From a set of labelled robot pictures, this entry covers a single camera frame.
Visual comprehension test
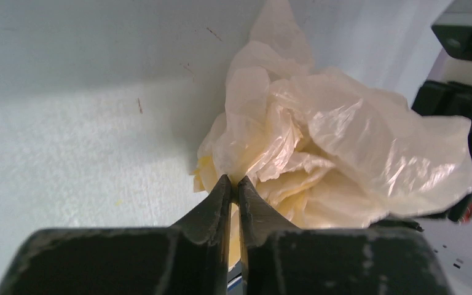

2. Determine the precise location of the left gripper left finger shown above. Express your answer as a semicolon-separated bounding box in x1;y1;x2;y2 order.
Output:
0;175;232;294

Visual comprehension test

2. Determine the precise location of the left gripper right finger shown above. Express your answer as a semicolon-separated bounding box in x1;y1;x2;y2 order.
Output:
237;178;452;294

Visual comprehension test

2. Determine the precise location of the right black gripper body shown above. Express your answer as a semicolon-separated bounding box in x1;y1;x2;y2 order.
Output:
412;12;472;222

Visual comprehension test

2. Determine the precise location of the translucent yellowish trash bag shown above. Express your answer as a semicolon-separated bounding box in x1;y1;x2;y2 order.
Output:
191;0;472;270

